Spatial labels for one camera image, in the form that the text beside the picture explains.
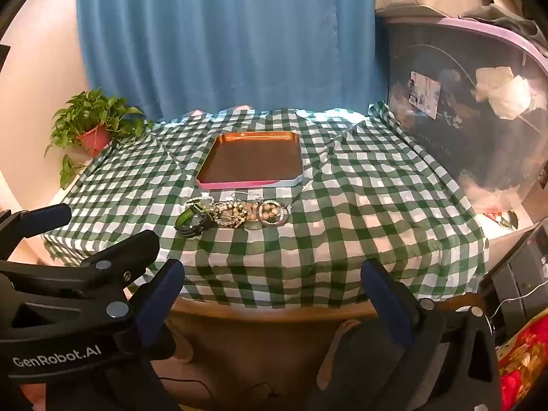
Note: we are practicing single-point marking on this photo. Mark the red floral cloth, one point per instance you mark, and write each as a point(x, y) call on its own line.
point(526, 364)

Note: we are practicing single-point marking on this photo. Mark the blue curtain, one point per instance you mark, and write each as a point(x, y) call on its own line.
point(222, 38)

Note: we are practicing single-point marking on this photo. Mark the green bangle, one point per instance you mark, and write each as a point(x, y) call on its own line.
point(183, 219)

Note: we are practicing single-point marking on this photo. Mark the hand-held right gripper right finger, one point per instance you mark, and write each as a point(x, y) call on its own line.
point(385, 295)

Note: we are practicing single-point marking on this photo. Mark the potted green plant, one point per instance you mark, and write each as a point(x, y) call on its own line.
point(92, 137)

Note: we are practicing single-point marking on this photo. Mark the copper tray with pink rim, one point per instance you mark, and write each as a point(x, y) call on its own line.
point(252, 158)

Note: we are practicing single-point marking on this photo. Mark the white crumpled bag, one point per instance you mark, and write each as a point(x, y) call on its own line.
point(505, 90)

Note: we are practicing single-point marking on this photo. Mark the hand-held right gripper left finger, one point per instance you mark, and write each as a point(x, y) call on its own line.
point(160, 299)

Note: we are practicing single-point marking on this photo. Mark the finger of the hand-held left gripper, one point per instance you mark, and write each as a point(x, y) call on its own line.
point(43, 217)
point(128, 248)

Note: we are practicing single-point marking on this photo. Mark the brown chair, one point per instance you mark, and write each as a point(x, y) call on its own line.
point(257, 346)

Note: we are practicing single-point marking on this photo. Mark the grey cloth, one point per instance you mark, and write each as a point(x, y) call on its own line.
point(505, 17)

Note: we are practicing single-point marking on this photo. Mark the green checkered tablecloth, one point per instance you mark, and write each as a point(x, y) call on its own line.
point(342, 205)

